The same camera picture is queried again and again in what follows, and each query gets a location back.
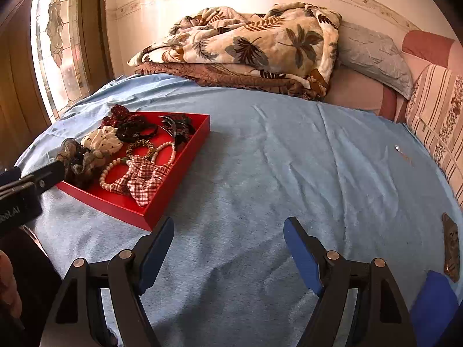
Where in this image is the brown quilted blanket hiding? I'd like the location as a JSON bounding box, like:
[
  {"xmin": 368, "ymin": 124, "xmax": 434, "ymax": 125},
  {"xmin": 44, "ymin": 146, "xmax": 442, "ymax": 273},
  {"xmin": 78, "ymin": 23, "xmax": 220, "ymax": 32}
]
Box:
[{"xmin": 135, "ymin": 61, "xmax": 328, "ymax": 102}]

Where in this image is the pink pillow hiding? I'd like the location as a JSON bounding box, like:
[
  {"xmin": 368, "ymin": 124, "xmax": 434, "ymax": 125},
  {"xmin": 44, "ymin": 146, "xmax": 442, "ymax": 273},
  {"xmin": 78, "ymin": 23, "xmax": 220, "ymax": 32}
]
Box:
[{"xmin": 324, "ymin": 67, "xmax": 407, "ymax": 121}]

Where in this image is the blue bed sheet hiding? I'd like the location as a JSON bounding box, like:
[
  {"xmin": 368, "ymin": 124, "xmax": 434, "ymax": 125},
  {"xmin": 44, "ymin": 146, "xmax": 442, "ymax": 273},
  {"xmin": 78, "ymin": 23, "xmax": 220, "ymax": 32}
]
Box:
[{"xmin": 14, "ymin": 74, "xmax": 463, "ymax": 347}]

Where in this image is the blue cloth object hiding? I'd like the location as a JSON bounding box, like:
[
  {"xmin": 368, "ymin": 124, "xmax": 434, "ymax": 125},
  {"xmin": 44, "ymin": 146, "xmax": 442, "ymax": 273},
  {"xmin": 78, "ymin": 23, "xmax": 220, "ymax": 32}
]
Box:
[{"xmin": 409, "ymin": 270, "xmax": 461, "ymax": 347}]

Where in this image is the dark red dotted scrunchie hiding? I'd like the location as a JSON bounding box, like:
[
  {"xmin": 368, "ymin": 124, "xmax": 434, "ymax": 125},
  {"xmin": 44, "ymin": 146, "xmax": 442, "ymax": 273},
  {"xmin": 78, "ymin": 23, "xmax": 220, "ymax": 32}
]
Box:
[{"xmin": 109, "ymin": 104, "xmax": 133, "ymax": 123}]

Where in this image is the red tray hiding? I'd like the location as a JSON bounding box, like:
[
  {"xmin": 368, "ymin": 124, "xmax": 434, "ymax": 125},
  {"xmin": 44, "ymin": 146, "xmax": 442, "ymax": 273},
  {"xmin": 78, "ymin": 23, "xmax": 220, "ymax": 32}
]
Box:
[{"xmin": 56, "ymin": 112, "xmax": 211, "ymax": 232}]

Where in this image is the white dotted scrunchie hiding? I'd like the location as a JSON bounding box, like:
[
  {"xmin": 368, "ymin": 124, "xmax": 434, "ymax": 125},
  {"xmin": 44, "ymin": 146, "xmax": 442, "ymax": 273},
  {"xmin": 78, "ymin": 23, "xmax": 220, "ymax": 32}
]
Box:
[{"xmin": 80, "ymin": 125, "xmax": 124, "ymax": 158}]

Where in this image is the dark flower scrunchie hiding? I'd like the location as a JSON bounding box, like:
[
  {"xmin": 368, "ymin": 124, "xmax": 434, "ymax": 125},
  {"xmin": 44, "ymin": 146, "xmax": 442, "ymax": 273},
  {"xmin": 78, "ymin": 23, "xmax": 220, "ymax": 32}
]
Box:
[{"xmin": 170, "ymin": 114, "xmax": 196, "ymax": 141}]

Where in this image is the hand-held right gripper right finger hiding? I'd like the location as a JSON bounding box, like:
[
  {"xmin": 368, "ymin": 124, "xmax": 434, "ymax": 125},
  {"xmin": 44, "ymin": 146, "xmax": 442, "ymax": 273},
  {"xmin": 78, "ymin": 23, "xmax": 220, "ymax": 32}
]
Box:
[{"xmin": 283, "ymin": 217, "xmax": 418, "ymax": 347}]

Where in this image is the striped floral cushion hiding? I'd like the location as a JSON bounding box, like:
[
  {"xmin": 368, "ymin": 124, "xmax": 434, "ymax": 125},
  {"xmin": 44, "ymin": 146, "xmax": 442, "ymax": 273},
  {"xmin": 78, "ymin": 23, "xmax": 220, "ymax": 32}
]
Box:
[{"xmin": 405, "ymin": 64, "xmax": 463, "ymax": 208}]

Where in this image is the grey pillow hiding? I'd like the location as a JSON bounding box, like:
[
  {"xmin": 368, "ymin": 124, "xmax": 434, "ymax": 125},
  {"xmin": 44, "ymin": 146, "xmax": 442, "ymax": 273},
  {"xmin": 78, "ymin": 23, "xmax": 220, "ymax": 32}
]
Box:
[{"xmin": 338, "ymin": 20, "xmax": 414, "ymax": 100}]

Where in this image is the black dotted scrunchie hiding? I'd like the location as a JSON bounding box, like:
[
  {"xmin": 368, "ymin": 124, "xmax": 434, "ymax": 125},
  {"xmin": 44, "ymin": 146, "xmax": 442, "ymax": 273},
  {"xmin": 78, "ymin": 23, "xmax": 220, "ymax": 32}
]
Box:
[{"xmin": 116, "ymin": 115, "xmax": 160, "ymax": 143}]

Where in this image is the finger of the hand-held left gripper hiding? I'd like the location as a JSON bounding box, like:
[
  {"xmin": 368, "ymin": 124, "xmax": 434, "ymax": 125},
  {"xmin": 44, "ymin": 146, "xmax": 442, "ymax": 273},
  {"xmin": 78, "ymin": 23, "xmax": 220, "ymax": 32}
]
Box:
[{"xmin": 20, "ymin": 161, "xmax": 67, "ymax": 192}]

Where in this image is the leaf print blanket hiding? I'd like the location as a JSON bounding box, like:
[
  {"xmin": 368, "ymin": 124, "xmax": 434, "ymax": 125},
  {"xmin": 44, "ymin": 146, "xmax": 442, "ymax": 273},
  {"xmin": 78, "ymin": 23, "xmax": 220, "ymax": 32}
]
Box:
[{"xmin": 127, "ymin": 2, "xmax": 342, "ymax": 96}]

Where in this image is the wooden window frame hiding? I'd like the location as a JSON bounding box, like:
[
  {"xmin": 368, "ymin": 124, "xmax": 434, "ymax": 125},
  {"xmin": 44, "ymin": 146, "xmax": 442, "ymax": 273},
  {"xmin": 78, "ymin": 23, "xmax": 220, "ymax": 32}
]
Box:
[{"xmin": 0, "ymin": 0, "xmax": 116, "ymax": 141}]

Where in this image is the dark hair claw clip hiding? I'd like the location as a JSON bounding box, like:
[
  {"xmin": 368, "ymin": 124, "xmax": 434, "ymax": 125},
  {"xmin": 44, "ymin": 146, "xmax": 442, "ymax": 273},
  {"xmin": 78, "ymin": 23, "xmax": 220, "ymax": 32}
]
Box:
[{"xmin": 158, "ymin": 115, "xmax": 181, "ymax": 145}]

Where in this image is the person's left forearm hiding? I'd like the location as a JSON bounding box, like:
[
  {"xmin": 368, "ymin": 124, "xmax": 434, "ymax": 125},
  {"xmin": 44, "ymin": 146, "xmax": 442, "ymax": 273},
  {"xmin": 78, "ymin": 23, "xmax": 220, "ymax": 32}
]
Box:
[{"xmin": 0, "ymin": 251, "xmax": 22, "ymax": 320}]

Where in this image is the red plaid scrunchie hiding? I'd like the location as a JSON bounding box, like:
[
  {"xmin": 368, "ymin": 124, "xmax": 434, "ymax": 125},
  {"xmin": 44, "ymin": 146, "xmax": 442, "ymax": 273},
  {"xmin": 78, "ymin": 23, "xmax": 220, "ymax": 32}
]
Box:
[{"xmin": 109, "ymin": 156, "xmax": 174, "ymax": 207}]

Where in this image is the pearl bracelet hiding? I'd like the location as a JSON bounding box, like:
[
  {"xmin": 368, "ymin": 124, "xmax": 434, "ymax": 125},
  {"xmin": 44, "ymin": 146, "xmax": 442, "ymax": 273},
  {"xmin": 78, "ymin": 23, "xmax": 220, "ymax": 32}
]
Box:
[
  {"xmin": 150, "ymin": 141, "xmax": 177, "ymax": 167},
  {"xmin": 99, "ymin": 157, "xmax": 133, "ymax": 192}
]

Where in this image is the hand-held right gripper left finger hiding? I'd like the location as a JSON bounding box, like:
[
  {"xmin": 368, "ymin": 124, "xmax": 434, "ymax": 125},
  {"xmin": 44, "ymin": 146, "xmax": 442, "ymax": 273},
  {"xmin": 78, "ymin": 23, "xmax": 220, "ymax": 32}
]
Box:
[{"xmin": 40, "ymin": 216, "xmax": 175, "ymax": 347}]

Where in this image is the person's dark clothing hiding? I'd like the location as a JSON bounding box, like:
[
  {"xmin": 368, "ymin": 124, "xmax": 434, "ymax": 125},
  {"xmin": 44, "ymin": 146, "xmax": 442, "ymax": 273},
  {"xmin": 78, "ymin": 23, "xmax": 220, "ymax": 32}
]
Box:
[{"xmin": 0, "ymin": 224, "xmax": 64, "ymax": 347}]

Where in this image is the stained glass window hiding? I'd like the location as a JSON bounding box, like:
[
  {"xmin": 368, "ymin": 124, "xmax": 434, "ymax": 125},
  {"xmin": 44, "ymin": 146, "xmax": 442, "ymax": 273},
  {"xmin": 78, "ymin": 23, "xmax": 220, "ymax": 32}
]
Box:
[{"xmin": 31, "ymin": 0, "xmax": 91, "ymax": 120}]

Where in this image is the grey brown sheer scrunchie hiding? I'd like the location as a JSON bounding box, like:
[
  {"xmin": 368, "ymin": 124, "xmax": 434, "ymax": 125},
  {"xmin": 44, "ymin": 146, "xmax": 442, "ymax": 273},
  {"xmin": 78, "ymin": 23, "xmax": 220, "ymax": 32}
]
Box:
[{"xmin": 55, "ymin": 138, "xmax": 111, "ymax": 190}]

